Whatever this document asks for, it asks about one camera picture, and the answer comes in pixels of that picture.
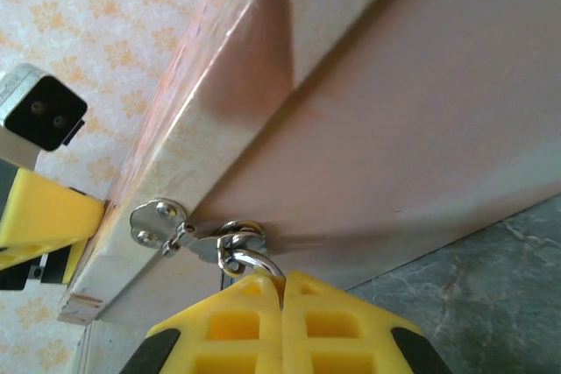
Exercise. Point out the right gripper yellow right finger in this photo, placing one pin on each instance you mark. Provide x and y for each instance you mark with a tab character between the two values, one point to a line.
333	339

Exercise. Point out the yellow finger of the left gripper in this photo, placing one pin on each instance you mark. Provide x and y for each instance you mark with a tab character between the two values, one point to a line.
48	212

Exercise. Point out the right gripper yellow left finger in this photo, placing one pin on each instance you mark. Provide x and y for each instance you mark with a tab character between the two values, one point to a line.
236	339

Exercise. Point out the small padlock silver shackle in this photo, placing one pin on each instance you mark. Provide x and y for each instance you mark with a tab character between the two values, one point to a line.
263	260

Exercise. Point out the pink printed wooden box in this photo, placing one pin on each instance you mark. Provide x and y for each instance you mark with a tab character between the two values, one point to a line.
394	107

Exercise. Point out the silver hasp latch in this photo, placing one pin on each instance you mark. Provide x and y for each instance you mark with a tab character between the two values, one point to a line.
153	220

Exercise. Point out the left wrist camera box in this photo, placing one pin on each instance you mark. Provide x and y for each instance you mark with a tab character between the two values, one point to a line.
44	115

